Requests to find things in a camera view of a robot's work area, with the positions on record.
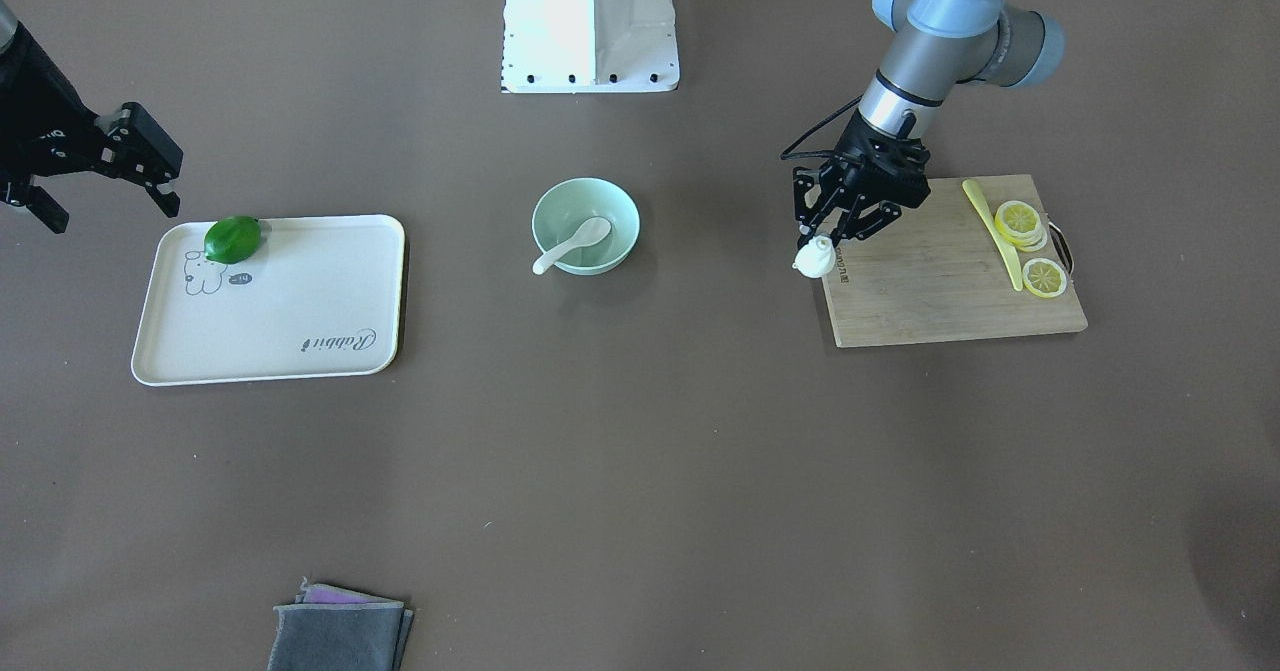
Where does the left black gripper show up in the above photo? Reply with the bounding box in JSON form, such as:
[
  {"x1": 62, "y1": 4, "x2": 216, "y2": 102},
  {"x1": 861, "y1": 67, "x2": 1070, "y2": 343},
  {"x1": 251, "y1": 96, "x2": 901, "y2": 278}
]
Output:
[{"x1": 796, "y1": 111, "x2": 931, "y2": 248}]

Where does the white rabbit tray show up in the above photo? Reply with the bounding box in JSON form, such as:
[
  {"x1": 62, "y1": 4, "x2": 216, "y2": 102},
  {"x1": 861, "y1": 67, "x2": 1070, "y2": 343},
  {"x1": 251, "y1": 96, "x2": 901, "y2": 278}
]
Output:
[{"x1": 131, "y1": 214, "x2": 407, "y2": 387}]

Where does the green lime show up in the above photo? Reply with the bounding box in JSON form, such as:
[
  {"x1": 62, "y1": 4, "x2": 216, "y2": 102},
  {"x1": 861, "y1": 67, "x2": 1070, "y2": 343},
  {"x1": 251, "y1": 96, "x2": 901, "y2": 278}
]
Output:
[{"x1": 204, "y1": 215, "x2": 262, "y2": 265}]

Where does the lemon slice upper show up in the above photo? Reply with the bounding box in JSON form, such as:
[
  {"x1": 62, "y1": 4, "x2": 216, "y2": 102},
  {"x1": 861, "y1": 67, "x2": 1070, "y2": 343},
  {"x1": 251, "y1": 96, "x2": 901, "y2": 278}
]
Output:
[{"x1": 993, "y1": 200, "x2": 1048, "y2": 254}]

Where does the wooden cutting board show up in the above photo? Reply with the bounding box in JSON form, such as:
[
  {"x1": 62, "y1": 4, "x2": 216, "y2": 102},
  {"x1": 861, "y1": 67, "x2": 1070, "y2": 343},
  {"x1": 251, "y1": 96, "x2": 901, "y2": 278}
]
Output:
[{"x1": 822, "y1": 178, "x2": 1088, "y2": 348}]

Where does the lemon slice lower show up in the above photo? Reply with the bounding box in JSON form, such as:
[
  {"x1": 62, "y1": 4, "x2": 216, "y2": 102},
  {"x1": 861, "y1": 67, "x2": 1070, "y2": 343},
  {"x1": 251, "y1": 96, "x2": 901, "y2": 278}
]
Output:
[{"x1": 1021, "y1": 257, "x2": 1069, "y2": 298}]

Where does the light green bowl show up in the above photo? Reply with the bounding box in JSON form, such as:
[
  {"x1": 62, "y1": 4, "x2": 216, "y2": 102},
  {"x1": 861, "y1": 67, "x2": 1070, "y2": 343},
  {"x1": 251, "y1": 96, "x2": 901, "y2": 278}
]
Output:
[{"x1": 531, "y1": 178, "x2": 641, "y2": 277}]

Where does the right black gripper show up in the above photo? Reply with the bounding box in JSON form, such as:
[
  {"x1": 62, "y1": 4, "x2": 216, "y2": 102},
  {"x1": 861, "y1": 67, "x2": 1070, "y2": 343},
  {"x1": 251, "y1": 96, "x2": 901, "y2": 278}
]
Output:
[{"x1": 1, "y1": 20, "x2": 184, "y2": 234}]

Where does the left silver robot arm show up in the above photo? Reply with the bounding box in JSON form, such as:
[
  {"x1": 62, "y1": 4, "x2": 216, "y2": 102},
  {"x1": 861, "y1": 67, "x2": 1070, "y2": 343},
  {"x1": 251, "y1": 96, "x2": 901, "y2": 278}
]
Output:
[{"x1": 794, "y1": 0, "x2": 1065, "y2": 247}]

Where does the lemon slice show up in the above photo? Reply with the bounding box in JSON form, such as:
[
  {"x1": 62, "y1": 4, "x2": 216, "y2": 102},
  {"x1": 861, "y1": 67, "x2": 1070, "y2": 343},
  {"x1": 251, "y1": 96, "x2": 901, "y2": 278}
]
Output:
[
  {"x1": 993, "y1": 200, "x2": 1048, "y2": 254},
  {"x1": 1021, "y1": 257, "x2": 1069, "y2": 298}
]

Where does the folded grey cloth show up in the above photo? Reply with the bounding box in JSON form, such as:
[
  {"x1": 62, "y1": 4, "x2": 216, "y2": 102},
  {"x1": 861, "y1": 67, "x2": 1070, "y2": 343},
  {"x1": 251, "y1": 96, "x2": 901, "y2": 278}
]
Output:
[{"x1": 268, "y1": 580, "x2": 415, "y2": 670}]

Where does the white pillar with base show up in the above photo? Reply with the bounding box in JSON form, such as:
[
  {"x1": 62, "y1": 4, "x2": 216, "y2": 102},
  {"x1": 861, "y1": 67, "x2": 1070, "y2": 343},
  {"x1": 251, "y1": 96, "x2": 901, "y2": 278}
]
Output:
[{"x1": 500, "y1": 0, "x2": 681, "y2": 93}]

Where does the white ceramic spoon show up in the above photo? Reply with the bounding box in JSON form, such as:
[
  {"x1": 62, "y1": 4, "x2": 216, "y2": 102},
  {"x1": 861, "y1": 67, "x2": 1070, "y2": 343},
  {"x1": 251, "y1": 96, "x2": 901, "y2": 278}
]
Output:
[{"x1": 532, "y1": 216, "x2": 612, "y2": 275}]

